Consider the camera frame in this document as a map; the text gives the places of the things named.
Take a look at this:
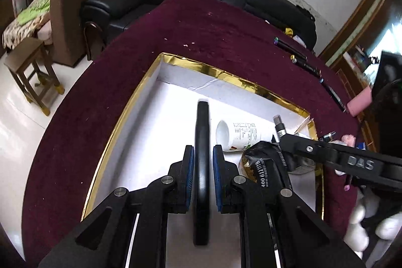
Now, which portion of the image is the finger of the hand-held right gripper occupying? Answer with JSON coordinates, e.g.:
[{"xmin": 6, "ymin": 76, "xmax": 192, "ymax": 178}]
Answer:
[{"xmin": 278, "ymin": 133, "xmax": 402, "ymax": 190}]

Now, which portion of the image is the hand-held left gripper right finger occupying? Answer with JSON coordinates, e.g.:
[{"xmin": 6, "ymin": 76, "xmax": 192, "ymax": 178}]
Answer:
[{"xmin": 213, "ymin": 145, "xmax": 366, "ymax": 268}]

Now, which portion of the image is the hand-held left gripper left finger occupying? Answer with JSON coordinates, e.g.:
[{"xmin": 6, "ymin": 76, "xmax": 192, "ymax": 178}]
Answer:
[{"xmin": 38, "ymin": 145, "xmax": 195, "ymax": 268}]

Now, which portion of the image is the long black marker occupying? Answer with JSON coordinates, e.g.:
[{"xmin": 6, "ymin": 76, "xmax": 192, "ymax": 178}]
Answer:
[{"xmin": 193, "ymin": 100, "xmax": 212, "ymax": 246}]

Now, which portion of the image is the black wet wipe packet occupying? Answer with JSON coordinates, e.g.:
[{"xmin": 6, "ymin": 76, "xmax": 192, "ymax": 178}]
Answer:
[{"xmin": 240, "ymin": 141, "xmax": 296, "ymax": 193}]

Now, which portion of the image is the white pill bottle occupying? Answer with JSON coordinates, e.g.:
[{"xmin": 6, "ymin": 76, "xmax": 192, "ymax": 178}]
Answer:
[{"xmin": 216, "ymin": 120, "xmax": 277, "ymax": 152}]

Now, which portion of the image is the black marker grey cap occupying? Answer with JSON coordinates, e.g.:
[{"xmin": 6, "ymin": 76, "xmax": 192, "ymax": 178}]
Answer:
[{"xmin": 273, "ymin": 115, "xmax": 288, "ymax": 143}]

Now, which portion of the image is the gold-edged cardboard box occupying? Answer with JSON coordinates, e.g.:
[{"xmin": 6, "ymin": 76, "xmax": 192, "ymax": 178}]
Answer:
[{"xmin": 80, "ymin": 52, "xmax": 325, "ymax": 268}]

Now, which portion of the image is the person's right hand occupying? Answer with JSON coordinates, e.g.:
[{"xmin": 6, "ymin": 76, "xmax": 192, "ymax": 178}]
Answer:
[{"xmin": 342, "ymin": 188, "xmax": 402, "ymax": 259}]

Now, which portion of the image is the pink thermos bottle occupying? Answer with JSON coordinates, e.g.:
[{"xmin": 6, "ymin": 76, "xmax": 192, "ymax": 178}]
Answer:
[{"xmin": 347, "ymin": 87, "xmax": 373, "ymax": 117}]

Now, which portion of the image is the black marker gold end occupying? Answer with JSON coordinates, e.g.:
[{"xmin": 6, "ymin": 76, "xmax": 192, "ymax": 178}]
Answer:
[{"xmin": 290, "ymin": 55, "xmax": 321, "ymax": 75}]

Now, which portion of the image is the black marker purple end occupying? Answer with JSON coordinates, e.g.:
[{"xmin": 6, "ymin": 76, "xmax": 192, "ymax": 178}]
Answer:
[{"xmin": 274, "ymin": 37, "xmax": 308, "ymax": 59}]

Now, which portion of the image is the wooden stool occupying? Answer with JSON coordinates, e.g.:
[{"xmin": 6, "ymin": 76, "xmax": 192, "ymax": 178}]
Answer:
[{"xmin": 4, "ymin": 37, "xmax": 65, "ymax": 116}]

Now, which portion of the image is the brown armchair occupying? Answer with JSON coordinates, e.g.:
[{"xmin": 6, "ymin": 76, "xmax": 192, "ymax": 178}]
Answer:
[{"xmin": 47, "ymin": 0, "xmax": 142, "ymax": 68}]

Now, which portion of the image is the floral green cloth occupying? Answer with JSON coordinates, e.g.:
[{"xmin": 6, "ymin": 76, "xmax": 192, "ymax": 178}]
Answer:
[{"xmin": 3, "ymin": 0, "xmax": 52, "ymax": 49}]

